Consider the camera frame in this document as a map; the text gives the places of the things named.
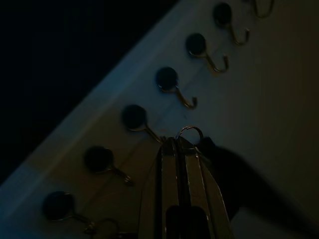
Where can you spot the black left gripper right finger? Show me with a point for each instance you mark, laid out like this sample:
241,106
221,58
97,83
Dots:
199,179

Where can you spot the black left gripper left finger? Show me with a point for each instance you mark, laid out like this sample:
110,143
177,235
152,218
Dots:
169,174

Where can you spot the teal knob metal hook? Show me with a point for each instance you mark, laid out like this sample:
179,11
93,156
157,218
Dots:
196,44
167,77
222,13
134,117
98,159
56,205
263,16

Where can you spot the white hook rail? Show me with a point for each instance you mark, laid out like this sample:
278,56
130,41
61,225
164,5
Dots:
152,98

